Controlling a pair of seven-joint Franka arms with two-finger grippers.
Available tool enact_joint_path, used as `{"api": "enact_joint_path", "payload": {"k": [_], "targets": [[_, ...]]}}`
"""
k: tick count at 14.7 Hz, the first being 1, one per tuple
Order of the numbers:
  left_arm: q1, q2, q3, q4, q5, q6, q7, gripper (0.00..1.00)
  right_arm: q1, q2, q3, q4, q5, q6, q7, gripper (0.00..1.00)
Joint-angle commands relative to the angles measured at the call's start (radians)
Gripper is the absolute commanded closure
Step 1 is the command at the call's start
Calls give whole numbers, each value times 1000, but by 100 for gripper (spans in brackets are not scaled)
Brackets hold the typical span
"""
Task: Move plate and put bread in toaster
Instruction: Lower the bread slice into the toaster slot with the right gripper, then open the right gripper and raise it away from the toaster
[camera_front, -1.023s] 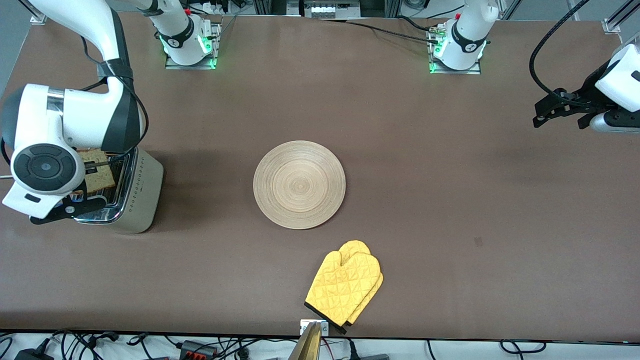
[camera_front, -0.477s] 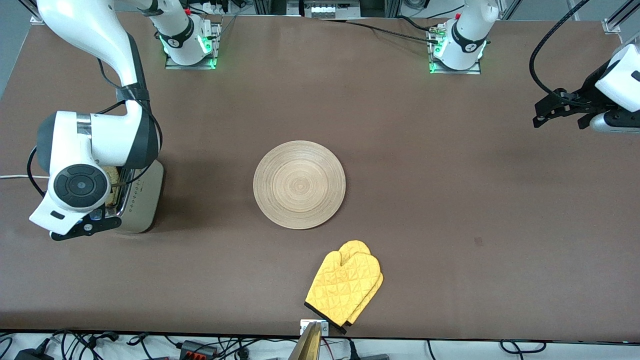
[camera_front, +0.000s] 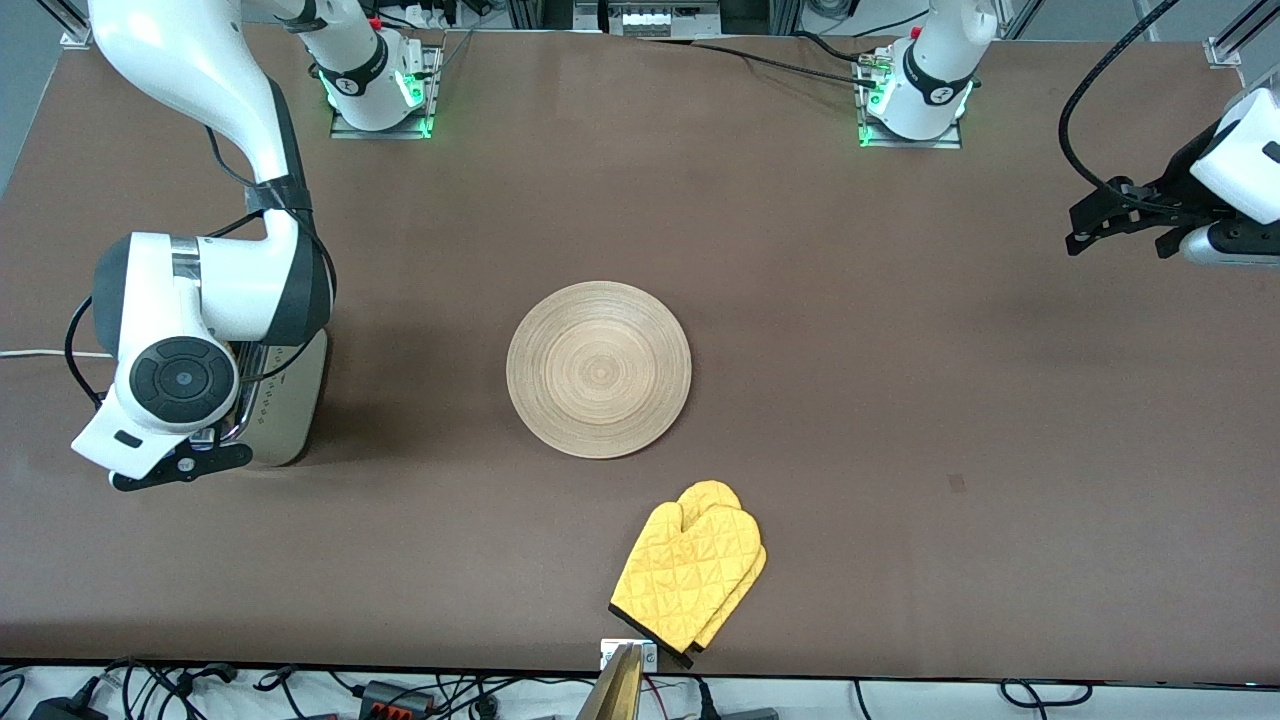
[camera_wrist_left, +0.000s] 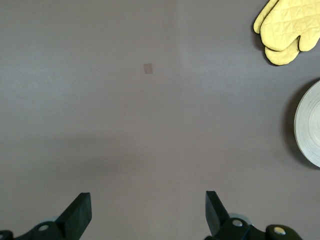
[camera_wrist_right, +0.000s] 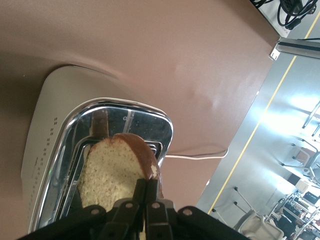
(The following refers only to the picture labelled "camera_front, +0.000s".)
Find black cable on table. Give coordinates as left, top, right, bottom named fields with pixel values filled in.
left=640, top=35, right=881, bottom=86

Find round wooden plate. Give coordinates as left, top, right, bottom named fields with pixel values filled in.
left=507, top=281, right=693, bottom=461

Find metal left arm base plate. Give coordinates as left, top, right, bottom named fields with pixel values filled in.
left=858, top=50, right=963, bottom=151

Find grey electrical box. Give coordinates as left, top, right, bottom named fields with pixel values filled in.
left=605, top=0, right=723, bottom=39

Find black power adapter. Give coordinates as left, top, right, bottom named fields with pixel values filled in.
left=28, top=697, right=109, bottom=720

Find white mount bracket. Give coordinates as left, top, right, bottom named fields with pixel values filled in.
left=600, top=640, right=658, bottom=673

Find black and red connector box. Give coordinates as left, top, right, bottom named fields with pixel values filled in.
left=360, top=680, right=436, bottom=717

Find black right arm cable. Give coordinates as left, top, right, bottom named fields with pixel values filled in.
left=65, top=125, right=338, bottom=411

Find brass camera mount pole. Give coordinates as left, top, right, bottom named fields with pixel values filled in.
left=575, top=645, right=646, bottom=720

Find yellow quilted oven mitt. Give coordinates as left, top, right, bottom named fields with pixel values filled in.
left=688, top=540, right=769, bottom=669
left=610, top=480, right=766, bottom=656

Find aluminium frame corner profile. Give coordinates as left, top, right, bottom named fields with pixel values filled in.
left=1205, top=0, right=1280, bottom=69
left=40, top=0, right=96, bottom=49

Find chrome and beige toaster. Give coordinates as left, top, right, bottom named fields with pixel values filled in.
left=205, top=328, right=329, bottom=468

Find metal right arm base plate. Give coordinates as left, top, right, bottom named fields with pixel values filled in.
left=330, top=45, right=443, bottom=141

